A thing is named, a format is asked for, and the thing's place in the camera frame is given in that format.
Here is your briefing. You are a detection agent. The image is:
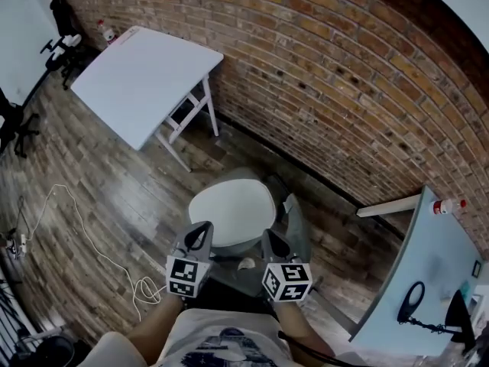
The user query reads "black round object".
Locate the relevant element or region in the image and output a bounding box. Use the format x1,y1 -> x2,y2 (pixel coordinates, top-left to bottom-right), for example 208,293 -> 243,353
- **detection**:
15,334 -> 77,367

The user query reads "person's right forearm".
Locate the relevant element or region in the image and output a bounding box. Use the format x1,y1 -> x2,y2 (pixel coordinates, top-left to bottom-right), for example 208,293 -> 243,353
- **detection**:
274,302 -> 325,359

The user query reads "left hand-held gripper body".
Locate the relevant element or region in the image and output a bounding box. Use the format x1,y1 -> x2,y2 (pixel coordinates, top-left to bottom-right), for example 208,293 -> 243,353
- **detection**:
165,221 -> 215,300

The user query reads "white floor cable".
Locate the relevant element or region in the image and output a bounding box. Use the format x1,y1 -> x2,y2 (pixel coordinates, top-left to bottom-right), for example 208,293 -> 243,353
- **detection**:
22,183 -> 167,323

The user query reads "person's left forearm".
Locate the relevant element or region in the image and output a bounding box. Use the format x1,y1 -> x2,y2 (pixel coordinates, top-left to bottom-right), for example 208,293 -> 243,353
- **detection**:
125,294 -> 184,359

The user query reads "black desk lamp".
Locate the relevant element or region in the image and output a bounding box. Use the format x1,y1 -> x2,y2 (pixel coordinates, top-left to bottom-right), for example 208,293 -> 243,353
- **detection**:
397,281 -> 477,355

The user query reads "white cloth bundle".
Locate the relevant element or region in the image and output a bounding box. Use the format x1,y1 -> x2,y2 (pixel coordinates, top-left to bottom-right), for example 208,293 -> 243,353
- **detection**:
49,33 -> 83,59

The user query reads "black office chair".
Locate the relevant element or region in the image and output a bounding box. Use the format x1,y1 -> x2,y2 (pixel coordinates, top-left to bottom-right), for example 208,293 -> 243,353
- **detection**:
40,0 -> 91,91
0,86 -> 41,158

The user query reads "white folding table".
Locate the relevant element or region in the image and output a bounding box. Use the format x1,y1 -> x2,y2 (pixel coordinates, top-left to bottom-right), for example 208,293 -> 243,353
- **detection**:
70,24 -> 225,174
349,184 -> 486,357

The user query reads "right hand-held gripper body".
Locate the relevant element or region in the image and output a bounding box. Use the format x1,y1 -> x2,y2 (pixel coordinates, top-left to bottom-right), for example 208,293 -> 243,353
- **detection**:
261,229 -> 313,304

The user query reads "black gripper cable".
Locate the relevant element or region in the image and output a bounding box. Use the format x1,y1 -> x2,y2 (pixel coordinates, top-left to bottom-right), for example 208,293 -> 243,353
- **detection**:
278,330 -> 337,365

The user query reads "grey shell chair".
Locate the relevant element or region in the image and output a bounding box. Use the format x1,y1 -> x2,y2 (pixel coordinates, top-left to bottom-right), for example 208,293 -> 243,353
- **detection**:
186,166 -> 325,301

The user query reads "clear bottle red label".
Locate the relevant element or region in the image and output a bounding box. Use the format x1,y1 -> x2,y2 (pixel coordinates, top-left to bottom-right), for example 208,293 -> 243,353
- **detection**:
432,198 -> 468,216
96,19 -> 118,47

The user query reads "person's printed white shirt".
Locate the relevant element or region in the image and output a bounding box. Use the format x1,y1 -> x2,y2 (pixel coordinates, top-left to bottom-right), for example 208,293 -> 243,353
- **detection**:
76,307 -> 295,367

